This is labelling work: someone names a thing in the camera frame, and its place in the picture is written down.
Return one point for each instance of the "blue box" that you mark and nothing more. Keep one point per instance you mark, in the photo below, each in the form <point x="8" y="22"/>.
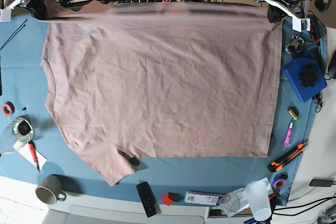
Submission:
<point x="292" y="70"/>

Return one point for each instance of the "orange black utility knife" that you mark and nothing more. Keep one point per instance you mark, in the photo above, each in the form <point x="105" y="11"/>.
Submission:
<point x="283" y="161"/>

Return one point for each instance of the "orange black tool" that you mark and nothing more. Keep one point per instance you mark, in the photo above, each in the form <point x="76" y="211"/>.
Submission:
<point x="314" y="29"/>

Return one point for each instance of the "black cable ties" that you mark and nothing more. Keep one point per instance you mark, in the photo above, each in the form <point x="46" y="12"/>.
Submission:
<point x="14" y="34"/>

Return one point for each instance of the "white barcode device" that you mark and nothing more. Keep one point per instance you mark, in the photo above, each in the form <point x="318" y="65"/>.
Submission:
<point x="202" y="198"/>

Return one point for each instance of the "purple glue tube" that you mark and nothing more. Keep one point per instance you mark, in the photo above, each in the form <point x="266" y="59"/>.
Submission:
<point x="286" y="141"/>

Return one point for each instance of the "translucent plastic cup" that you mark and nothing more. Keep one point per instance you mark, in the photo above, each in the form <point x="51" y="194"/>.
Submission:
<point x="257" y="197"/>

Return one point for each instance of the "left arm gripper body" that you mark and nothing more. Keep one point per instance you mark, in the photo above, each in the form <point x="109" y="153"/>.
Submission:
<point x="298" y="10"/>

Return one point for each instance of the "red tape roll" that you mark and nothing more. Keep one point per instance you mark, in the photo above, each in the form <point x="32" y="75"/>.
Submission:
<point x="8" y="109"/>

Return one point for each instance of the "grey ceramic mug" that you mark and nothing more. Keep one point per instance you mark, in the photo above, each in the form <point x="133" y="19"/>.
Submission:
<point x="49" y="191"/>

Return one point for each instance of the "black knob on box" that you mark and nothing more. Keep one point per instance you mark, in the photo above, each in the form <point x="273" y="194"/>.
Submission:
<point x="308" y="76"/>

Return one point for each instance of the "blue table cloth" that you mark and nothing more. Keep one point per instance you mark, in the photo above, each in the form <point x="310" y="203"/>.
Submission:
<point x="25" y="86"/>

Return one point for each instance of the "white paper note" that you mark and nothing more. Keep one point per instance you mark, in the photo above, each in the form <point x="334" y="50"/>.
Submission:
<point x="30" y="153"/>

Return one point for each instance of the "metal clamp tool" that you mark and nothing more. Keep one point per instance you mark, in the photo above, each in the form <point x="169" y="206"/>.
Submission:
<point x="292" y="46"/>

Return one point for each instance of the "red cube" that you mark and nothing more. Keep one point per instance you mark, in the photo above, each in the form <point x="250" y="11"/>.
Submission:
<point x="168" y="199"/>

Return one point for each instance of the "purple tape roll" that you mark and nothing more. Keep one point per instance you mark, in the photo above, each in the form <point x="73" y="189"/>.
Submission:
<point x="280" y="181"/>

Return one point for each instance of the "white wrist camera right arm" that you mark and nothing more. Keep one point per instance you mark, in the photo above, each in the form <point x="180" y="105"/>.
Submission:
<point x="5" y="15"/>

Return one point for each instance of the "red pen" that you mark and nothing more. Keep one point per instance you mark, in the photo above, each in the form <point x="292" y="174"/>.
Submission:
<point x="33" y="154"/>

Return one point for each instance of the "black remote control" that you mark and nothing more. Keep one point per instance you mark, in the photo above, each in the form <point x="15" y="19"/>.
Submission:
<point x="147" y="199"/>

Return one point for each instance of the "dusty pink T-shirt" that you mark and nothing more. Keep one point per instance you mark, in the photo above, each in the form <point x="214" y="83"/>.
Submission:
<point x="179" y="79"/>

